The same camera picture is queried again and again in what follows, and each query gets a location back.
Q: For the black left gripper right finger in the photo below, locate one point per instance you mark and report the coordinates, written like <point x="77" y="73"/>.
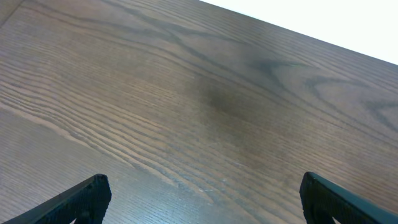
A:
<point x="325" y="202"/>

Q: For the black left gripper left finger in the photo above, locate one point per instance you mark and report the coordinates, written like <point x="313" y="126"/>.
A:
<point x="86" y="202"/>

